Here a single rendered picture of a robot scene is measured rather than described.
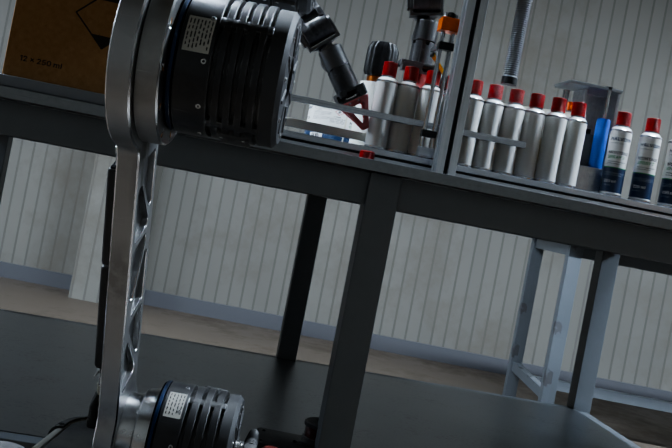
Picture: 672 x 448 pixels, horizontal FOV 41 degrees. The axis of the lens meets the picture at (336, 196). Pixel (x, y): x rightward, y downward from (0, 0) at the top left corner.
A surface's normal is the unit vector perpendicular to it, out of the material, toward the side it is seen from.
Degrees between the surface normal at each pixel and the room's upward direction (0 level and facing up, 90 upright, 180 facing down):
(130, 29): 85
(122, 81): 113
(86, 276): 90
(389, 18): 90
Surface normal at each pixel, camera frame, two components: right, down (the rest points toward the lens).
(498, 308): 0.00, 0.00
